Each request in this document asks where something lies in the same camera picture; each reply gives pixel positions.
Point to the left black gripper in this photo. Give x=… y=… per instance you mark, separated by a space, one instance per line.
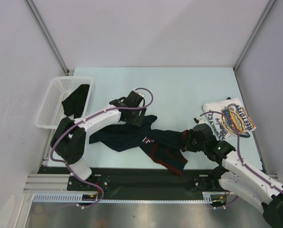
x=137 y=120

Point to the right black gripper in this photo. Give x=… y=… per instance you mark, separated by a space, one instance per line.
x=188 y=146

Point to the navy tank top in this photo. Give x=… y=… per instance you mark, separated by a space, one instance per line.
x=164 y=147

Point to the white tank top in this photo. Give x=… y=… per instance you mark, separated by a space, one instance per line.
x=229 y=118

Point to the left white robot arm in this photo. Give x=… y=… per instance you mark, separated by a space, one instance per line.
x=70 y=137

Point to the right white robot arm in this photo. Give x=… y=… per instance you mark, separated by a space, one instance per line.
x=237 y=175

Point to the black garment in basket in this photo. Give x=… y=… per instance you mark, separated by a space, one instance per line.
x=74 y=104

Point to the white plastic basket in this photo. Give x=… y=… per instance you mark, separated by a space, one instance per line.
x=51 y=110

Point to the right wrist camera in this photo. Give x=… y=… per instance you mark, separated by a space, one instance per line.
x=199 y=120

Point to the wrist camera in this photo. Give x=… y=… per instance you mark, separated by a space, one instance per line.
x=140 y=94
x=199 y=120

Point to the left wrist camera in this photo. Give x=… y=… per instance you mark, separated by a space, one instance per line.
x=140 y=94

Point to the right cable duct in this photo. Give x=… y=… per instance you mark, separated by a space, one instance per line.
x=220 y=197

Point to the cable duct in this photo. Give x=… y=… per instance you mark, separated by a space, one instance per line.
x=220 y=197
x=64 y=197

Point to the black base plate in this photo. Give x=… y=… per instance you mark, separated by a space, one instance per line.
x=165 y=195

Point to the right aluminium frame post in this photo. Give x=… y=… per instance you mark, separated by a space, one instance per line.
x=256 y=30

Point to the aluminium frame post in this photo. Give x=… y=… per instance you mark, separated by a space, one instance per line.
x=46 y=34
x=256 y=30

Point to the left cable duct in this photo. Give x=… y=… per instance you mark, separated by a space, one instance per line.
x=64 y=197

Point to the left aluminium frame post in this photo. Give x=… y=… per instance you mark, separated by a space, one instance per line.
x=46 y=34

